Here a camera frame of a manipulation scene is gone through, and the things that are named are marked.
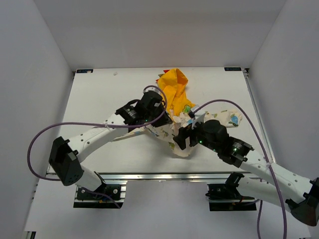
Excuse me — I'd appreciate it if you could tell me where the dark blue corner label left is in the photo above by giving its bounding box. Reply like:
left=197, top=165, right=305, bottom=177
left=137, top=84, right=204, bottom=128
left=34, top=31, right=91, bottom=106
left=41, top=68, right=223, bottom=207
left=76, top=69, right=93, bottom=74

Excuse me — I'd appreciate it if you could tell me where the aluminium right side rail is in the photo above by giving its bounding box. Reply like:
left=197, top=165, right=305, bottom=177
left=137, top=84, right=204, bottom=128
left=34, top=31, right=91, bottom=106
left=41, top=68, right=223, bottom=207
left=242, top=68, right=277, bottom=163

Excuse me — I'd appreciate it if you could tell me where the dark blue corner label right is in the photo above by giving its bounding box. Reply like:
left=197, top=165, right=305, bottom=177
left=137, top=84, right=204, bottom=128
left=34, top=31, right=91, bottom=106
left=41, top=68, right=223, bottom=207
left=224, top=67, right=242, bottom=72

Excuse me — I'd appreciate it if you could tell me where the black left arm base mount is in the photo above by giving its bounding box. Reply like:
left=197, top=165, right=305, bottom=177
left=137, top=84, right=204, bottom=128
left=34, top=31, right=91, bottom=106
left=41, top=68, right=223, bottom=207
left=73, top=180, right=127, bottom=209

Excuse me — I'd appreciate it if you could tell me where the dark blue corner label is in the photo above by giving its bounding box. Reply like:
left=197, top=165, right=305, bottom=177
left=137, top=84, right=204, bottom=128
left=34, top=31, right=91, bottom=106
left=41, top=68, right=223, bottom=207
left=76, top=69, right=93, bottom=74
left=224, top=67, right=242, bottom=72

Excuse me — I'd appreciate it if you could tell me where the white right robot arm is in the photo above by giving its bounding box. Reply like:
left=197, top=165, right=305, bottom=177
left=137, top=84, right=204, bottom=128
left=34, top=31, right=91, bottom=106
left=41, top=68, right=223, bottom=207
left=173, top=120, right=319, bottom=227

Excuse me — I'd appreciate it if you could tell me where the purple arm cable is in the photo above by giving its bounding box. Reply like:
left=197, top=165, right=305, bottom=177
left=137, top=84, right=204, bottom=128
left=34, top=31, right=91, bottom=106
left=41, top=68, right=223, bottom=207
left=26, top=85, right=168, bottom=209
left=188, top=99, right=288, bottom=239

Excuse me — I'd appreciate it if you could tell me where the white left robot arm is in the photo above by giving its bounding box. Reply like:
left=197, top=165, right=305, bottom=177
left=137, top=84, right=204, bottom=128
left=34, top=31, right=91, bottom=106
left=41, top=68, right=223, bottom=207
left=49, top=90, right=172, bottom=199

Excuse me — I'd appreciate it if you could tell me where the yellow dinosaur print kids jacket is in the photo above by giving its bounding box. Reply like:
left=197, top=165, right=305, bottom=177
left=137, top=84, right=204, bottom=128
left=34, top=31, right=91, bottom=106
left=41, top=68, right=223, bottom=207
left=112, top=67, right=243, bottom=158

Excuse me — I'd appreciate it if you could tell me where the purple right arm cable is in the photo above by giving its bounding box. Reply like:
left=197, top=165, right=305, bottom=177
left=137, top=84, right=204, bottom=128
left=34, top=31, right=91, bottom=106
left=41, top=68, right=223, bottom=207
left=188, top=99, right=288, bottom=239

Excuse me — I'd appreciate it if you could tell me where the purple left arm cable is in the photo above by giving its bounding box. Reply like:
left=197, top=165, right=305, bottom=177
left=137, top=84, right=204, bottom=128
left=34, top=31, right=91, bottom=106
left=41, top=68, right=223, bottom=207
left=26, top=85, right=168, bottom=209

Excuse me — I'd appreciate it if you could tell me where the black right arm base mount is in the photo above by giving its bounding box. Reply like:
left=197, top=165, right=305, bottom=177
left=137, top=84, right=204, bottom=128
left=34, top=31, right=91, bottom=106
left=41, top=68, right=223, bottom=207
left=203, top=172, right=258, bottom=212

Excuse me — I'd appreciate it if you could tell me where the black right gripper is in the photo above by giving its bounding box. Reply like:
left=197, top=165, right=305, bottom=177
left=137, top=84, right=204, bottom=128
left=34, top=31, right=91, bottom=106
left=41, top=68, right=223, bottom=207
left=173, top=117, right=219, bottom=153

